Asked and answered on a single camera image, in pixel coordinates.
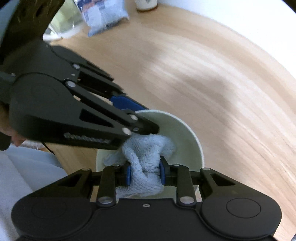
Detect person left hand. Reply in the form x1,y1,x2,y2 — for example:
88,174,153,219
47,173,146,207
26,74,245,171
0,104,26,147

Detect light blue terry cloth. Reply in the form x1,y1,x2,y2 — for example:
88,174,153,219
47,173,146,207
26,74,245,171
103,133,176,199

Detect patterned tumbler with red lid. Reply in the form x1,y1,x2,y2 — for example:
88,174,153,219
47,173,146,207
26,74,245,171
134,0,158,11

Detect blue white snack packet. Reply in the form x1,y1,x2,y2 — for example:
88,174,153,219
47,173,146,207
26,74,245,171
75,0,129,37

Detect clear glass pitcher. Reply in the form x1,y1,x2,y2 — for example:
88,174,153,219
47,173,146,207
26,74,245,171
43,1,85,42

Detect cream white bowl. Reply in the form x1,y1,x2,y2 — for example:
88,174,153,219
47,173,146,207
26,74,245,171
95,109,205,201

